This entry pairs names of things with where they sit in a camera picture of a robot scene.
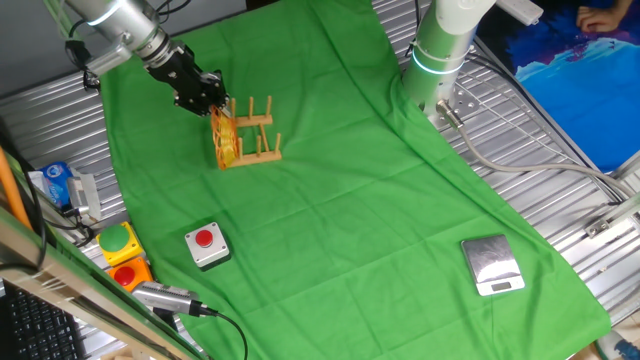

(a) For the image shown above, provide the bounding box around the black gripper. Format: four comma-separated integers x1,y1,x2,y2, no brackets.
146,45,229,119

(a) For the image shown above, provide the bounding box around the orange yellow woven dish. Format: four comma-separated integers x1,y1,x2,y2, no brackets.
209,103,240,171

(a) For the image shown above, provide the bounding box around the wooden peg dish rack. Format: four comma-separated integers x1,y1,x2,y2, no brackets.
227,94,284,169

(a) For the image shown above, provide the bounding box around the bare person hand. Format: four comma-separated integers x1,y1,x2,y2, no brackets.
575,5,622,33

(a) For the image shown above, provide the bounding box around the white box large red button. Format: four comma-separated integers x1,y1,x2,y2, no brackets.
183,221,232,271

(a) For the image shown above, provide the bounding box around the yellow box green button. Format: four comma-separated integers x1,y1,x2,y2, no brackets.
96,221,145,267

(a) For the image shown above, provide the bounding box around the blue white tissue pack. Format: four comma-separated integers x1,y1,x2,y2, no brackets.
29,160,76,209

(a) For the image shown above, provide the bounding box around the green cloth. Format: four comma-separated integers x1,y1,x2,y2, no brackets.
98,0,614,360

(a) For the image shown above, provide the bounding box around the orange box red button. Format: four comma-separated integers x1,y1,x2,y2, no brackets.
107,256,155,294

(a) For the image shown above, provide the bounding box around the orange pole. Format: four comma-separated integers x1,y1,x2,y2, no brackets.
0,147,32,231

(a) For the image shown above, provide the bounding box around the black keyboard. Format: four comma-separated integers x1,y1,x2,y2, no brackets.
0,282,89,360

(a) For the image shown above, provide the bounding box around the silver kitchen scale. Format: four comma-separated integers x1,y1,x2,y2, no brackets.
459,233,527,298

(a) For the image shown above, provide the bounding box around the white power strip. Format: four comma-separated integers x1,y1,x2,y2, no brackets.
494,0,545,26

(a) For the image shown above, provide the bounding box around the blue printed poster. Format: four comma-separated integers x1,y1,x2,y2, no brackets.
477,0,640,174

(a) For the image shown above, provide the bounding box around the white blue printed object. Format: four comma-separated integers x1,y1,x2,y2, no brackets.
592,327,640,360

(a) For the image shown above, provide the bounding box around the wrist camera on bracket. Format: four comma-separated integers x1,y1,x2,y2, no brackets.
64,38,132,92

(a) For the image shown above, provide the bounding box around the silver ribbed box camera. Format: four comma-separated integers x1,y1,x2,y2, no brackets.
66,173,103,222

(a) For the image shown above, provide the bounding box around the silver cylindrical camera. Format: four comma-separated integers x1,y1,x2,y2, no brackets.
130,280,220,331

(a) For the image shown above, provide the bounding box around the black hanging cable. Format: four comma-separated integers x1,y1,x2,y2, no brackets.
19,164,49,271

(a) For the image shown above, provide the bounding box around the tan frame bar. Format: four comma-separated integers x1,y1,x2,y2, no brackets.
0,149,209,360

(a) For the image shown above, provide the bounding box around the black camera cable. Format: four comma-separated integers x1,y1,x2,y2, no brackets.
199,307,250,360

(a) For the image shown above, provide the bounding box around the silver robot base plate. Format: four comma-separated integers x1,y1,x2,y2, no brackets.
424,82,481,131

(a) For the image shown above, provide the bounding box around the grey base cable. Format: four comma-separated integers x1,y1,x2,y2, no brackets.
437,99,639,199

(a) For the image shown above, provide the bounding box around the aluminium frame rail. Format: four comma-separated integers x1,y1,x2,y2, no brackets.
582,149,640,241

